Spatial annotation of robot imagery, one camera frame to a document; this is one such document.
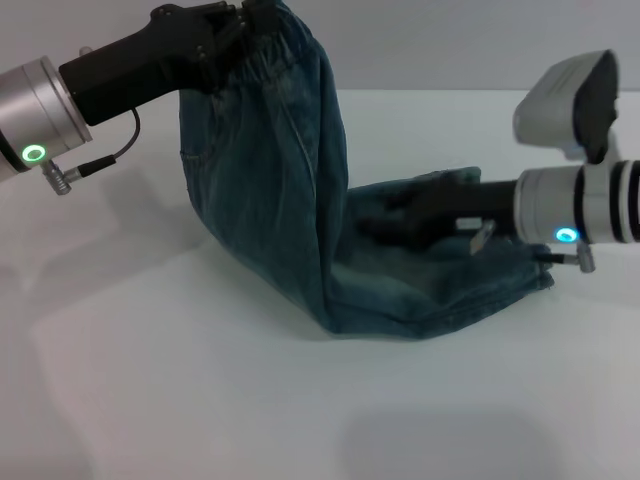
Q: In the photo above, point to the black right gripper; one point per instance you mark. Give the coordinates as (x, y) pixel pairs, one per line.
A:
(465, 207)

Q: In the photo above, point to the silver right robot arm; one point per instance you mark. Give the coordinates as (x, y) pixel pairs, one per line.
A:
(575, 210)

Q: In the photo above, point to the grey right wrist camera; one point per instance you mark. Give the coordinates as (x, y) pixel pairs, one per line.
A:
(560, 105)

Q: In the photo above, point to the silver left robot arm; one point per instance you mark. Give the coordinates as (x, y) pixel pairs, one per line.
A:
(35, 120)

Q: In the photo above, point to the blue denim shorts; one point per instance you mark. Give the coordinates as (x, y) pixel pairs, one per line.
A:
(260, 190)

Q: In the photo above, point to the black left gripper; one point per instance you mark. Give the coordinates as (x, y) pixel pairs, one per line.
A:
(150, 65)

